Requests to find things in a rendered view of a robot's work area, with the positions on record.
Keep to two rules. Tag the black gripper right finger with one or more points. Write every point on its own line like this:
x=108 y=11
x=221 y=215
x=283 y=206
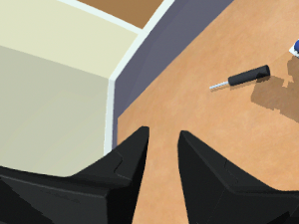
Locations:
x=217 y=191

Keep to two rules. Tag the black screwdriver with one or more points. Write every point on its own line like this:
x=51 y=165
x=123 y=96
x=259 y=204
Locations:
x=248 y=76

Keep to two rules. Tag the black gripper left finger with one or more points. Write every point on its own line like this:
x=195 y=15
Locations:
x=104 y=193

